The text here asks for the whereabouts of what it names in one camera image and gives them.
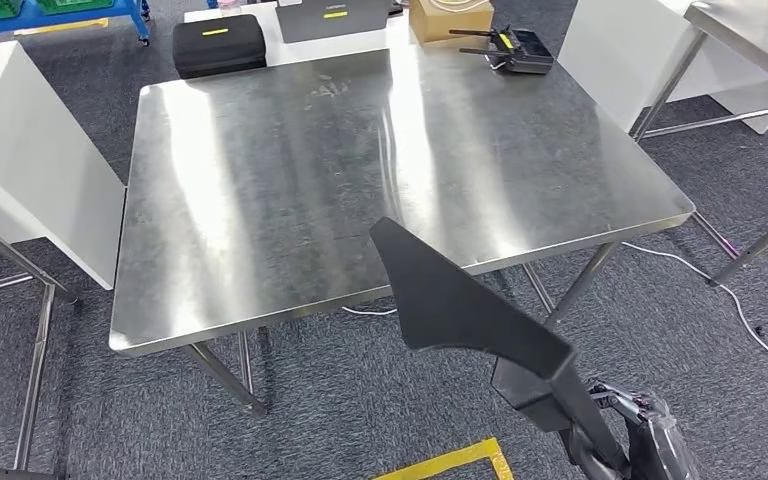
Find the cardboard box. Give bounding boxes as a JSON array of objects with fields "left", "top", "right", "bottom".
[{"left": 408, "top": 0, "right": 496, "bottom": 48}]

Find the stainless steel workbench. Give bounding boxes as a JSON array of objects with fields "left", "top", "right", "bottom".
[
  {"left": 629, "top": 0, "right": 768, "bottom": 288},
  {"left": 0, "top": 206, "right": 81, "bottom": 480},
  {"left": 108, "top": 46, "right": 698, "bottom": 419}
]

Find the white floor cable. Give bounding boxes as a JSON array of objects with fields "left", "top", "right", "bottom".
[{"left": 340, "top": 241, "right": 768, "bottom": 380}]

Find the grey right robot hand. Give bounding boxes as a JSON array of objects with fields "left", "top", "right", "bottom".
[{"left": 587, "top": 382, "right": 705, "bottom": 480}]

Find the black remote controller with antennas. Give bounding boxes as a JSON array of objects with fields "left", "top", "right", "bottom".
[{"left": 448, "top": 25, "right": 556, "bottom": 76}]

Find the yellow floor tape square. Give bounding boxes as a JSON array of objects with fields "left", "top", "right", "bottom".
[{"left": 370, "top": 437, "right": 515, "bottom": 480}]

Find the black plastic panel part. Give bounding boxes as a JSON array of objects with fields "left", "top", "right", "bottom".
[{"left": 368, "top": 217, "right": 632, "bottom": 477}]

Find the black zip case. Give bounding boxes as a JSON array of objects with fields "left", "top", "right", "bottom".
[{"left": 171, "top": 13, "right": 270, "bottom": 81}]

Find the blue trolley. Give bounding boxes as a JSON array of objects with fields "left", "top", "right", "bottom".
[{"left": 0, "top": 0, "right": 153, "bottom": 48}]

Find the grey laptop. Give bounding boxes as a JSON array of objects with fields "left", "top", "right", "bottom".
[{"left": 274, "top": 0, "right": 393, "bottom": 45}]

